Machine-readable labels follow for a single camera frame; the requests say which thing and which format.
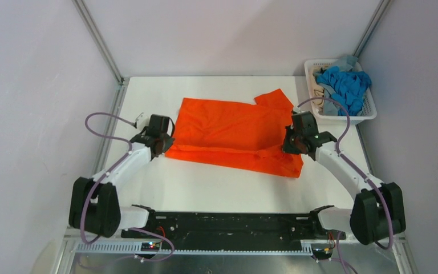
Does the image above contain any orange t shirt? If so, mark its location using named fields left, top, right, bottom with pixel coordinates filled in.
left=165, top=89, right=303, bottom=178

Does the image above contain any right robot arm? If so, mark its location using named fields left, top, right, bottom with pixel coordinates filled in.
left=282, top=111, right=406, bottom=245

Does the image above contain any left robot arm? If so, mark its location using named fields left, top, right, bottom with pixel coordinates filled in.
left=68, top=114, right=175, bottom=244

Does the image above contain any beige t shirt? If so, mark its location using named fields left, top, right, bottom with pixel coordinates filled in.
left=312, top=83, right=325, bottom=112

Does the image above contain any blue t shirt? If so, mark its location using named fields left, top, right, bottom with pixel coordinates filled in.
left=313, top=66, right=371, bottom=116

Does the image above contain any left controller board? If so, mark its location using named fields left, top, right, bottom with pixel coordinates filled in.
left=140, top=241, right=161, bottom=252

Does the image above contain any controller board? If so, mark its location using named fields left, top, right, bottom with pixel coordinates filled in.
left=140, top=241, right=161, bottom=252
left=311, top=248, right=334, bottom=263

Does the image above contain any right controller board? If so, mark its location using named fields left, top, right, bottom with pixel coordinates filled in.
left=311, top=248, right=334, bottom=263

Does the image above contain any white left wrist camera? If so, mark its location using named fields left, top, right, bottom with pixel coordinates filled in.
left=135, top=112, right=150, bottom=130

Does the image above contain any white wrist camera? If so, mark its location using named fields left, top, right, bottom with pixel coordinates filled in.
left=135, top=112, right=150, bottom=130
left=291, top=106, right=304, bottom=115

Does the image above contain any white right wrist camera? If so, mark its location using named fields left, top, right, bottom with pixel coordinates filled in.
left=291, top=106, right=304, bottom=115

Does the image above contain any left aluminium frame post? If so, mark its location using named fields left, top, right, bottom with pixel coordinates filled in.
left=71, top=0, right=124, bottom=86

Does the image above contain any aluminium frame post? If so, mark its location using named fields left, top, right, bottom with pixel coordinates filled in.
left=353, top=0, right=393, bottom=58
left=71, top=0, right=124, bottom=86

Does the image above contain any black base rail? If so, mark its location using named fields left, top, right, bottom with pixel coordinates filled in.
left=143, top=209, right=338, bottom=252

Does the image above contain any aluminium base frame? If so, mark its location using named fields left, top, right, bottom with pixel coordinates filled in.
left=54, top=212, right=417, bottom=273

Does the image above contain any right aluminium frame post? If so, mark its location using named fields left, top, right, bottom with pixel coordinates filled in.
left=353, top=0, right=393, bottom=58

